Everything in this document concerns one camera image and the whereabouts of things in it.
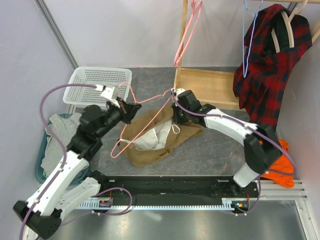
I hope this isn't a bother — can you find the light blue wire hanger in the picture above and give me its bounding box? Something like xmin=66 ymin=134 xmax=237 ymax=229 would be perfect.
xmin=242 ymin=0 xmax=264 ymax=78

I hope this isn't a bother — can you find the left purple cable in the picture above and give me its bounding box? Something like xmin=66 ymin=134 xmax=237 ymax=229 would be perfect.
xmin=18 ymin=84 xmax=101 ymax=240

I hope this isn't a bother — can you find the purple cable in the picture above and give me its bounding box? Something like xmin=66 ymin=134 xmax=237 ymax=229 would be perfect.
xmin=172 ymin=92 xmax=297 ymax=181
xmin=18 ymin=84 xmax=101 ymax=240

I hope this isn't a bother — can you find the white plastic basket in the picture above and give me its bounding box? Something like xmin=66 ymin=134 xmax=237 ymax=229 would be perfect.
xmin=63 ymin=66 xmax=132 ymax=110

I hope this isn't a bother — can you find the beige wooden hanger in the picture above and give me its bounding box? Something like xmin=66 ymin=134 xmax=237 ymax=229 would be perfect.
xmin=271 ymin=0 xmax=308 ymax=53

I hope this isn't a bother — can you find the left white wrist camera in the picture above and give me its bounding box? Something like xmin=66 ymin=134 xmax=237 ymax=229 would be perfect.
xmin=95 ymin=84 xmax=120 ymax=108

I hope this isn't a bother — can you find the grey t-shirt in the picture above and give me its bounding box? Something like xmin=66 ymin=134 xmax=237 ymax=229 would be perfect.
xmin=40 ymin=113 xmax=83 ymax=178

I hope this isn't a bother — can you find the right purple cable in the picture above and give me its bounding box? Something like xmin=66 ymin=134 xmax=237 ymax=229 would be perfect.
xmin=172 ymin=92 xmax=297 ymax=181

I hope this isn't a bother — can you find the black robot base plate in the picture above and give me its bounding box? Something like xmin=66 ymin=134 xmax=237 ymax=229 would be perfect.
xmin=89 ymin=170 xmax=258 ymax=205

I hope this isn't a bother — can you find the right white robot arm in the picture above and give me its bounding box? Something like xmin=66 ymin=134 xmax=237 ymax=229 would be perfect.
xmin=171 ymin=88 xmax=283 ymax=197

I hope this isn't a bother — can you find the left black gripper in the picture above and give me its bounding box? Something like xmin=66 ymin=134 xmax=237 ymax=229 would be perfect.
xmin=97 ymin=97 xmax=142 ymax=138

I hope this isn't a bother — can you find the orange garment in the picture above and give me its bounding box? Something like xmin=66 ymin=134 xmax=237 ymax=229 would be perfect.
xmin=261 ymin=154 xmax=295 ymax=188

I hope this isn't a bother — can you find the thick pink plastic hanger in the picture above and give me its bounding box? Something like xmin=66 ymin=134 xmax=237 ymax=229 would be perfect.
xmin=173 ymin=0 xmax=203 ymax=67

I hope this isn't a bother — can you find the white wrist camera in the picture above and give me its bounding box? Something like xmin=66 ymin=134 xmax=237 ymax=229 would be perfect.
xmin=95 ymin=84 xmax=120 ymax=108
xmin=171 ymin=88 xmax=186 ymax=97

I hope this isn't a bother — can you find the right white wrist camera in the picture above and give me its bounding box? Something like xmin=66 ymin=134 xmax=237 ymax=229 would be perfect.
xmin=171 ymin=88 xmax=186 ymax=97

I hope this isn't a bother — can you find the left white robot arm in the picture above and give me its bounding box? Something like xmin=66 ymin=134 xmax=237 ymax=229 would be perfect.
xmin=13 ymin=99 xmax=142 ymax=240

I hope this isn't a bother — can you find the red plaid skirt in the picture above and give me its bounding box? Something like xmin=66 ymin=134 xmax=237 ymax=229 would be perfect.
xmin=233 ymin=3 xmax=312 ymax=129

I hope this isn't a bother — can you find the tan brown garment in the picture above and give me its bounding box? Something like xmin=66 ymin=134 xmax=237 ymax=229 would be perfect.
xmin=120 ymin=105 xmax=204 ymax=168

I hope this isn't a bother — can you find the wooden clothes rack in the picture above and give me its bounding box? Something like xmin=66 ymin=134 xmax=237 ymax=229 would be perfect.
xmin=171 ymin=0 xmax=320 ymax=112

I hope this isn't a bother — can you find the thin pink wire hanger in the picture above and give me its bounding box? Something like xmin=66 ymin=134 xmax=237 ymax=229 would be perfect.
xmin=110 ymin=82 xmax=176 ymax=159

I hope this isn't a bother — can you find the slotted white cable duct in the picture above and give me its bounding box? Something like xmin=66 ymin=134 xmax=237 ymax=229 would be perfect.
xmin=76 ymin=198 xmax=250 ymax=211

